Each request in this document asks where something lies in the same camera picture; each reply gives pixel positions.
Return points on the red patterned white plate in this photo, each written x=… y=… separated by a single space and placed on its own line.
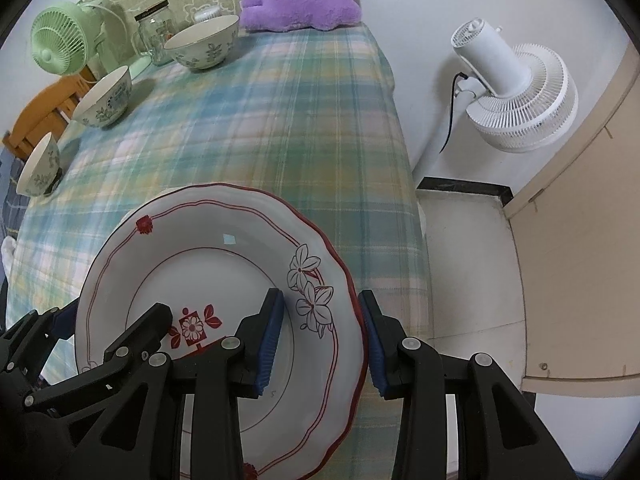
x=200 y=270

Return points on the black coaster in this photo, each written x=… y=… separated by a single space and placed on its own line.
x=58 y=176

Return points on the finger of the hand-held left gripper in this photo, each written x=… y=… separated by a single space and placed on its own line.
x=150 y=325
x=60 y=320

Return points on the green desk fan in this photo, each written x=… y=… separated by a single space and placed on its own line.
x=60 y=40

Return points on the clear glass mug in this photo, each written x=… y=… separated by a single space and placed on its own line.
x=141 y=45

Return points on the glass jar with brown lid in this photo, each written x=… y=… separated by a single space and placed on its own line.
x=157 y=35

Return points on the white fan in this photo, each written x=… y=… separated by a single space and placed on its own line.
x=520 y=105

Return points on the beige door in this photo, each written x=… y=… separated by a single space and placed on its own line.
x=575 y=260

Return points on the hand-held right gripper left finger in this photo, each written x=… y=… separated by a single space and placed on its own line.
x=270 y=345

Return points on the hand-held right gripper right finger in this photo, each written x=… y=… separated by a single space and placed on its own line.
x=372 y=345

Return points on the purple plush toy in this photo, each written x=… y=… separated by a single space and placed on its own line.
x=300 y=5

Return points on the cotton swab container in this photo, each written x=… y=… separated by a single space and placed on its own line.
x=207 y=12

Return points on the wooden chair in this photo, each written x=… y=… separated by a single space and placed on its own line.
x=40 y=110

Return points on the grey floral ceramic bowl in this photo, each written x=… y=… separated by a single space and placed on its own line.
x=42 y=170
x=107 y=105
x=200 y=55

